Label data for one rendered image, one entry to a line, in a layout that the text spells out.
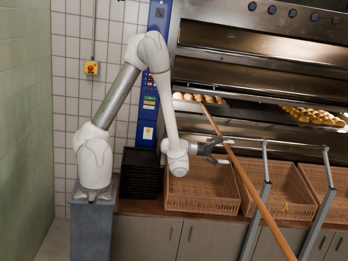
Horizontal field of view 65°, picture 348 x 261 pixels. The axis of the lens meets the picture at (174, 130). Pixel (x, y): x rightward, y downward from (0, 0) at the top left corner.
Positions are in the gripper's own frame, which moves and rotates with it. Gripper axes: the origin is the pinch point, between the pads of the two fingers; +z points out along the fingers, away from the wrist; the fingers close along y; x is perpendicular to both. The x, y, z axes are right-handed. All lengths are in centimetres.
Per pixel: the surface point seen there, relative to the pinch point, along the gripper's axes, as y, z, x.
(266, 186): 26.3, 33.9, -6.9
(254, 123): 3, 41, -67
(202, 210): 58, -2, -19
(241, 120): 1, 30, -67
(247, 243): 77, 34, -7
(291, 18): -81, 48, -67
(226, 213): 59, 16, -18
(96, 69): -27, -90, -62
